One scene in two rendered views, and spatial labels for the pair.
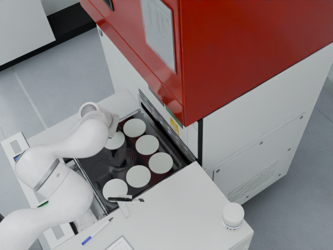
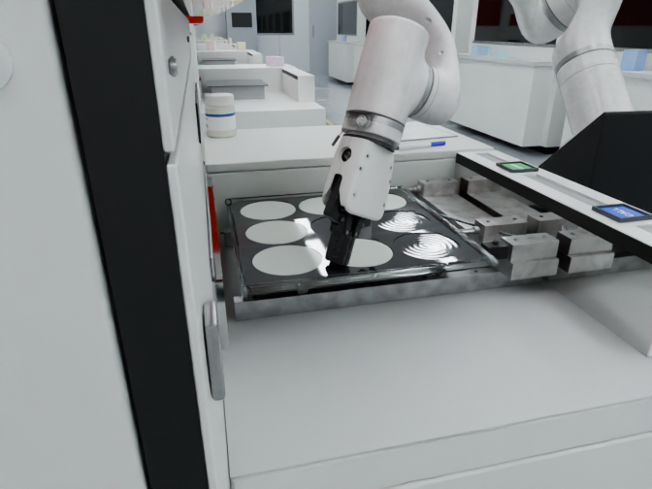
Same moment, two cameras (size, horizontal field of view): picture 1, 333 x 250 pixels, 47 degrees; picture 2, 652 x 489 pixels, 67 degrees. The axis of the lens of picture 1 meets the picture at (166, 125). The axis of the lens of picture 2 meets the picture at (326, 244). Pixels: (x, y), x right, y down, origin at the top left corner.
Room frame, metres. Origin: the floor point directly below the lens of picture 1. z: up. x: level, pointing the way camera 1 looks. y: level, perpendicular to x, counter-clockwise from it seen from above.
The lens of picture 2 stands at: (1.59, 0.36, 1.21)
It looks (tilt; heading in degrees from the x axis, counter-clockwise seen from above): 24 degrees down; 194
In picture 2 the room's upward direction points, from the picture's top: straight up
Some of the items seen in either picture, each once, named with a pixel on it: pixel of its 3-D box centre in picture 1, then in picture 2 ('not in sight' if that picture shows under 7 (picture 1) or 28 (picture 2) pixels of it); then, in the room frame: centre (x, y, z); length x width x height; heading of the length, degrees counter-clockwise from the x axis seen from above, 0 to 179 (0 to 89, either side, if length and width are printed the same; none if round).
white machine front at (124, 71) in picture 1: (143, 86); (196, 205); (1.11, 0.08, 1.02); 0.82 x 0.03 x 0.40; 28
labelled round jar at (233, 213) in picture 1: (232, 217); (220, 114); (0.48, -0.19, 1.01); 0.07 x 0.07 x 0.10
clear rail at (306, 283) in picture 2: (104, 129); (376, 276); (0.99, 0.27, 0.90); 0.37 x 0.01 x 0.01; 118
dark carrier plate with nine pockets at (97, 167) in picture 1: (125, 157); (340, 227); (0.83, 0.19, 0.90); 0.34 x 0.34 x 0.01; 28
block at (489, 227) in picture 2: not in sight; (500, 227); (0.76, 0.45, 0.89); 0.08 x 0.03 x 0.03; 118
